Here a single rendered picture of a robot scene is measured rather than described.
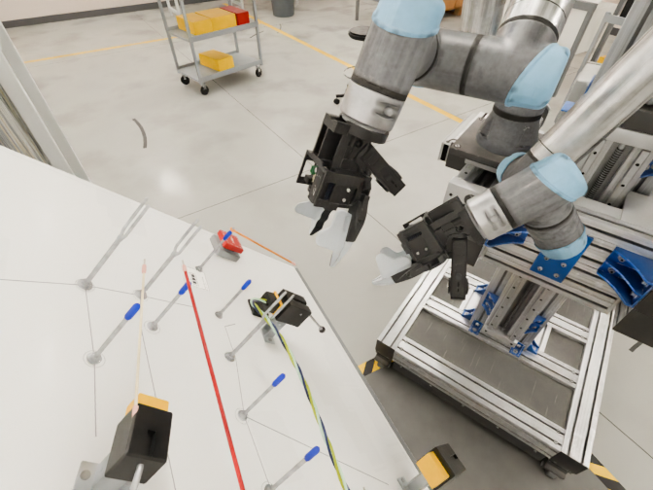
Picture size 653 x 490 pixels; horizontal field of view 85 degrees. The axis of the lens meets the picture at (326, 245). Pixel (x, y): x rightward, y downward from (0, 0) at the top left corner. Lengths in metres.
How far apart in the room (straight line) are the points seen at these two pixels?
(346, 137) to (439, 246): 0.25
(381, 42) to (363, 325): 1.64
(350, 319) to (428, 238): 1.40
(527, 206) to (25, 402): 0.62
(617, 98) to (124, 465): 0.76
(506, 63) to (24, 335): 0.60
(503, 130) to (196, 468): 0.93
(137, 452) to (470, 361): 1.52
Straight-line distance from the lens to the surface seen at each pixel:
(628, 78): 0.74
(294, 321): 0.66
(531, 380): 1.79
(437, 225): 0.62
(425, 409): 1.81
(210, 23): 4.49
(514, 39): 0.55
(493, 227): 0.61
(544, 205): 0.61
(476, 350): 1.77
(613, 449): 2.08
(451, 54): 0.54
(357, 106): 0.47
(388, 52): 0.46
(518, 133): 1.03
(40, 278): 0.52
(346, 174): 0.48
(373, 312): 2.01
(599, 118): 0.74
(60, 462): 0.41
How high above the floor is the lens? 1.65
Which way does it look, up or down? 45 degrees down
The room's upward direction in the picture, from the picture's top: straight up
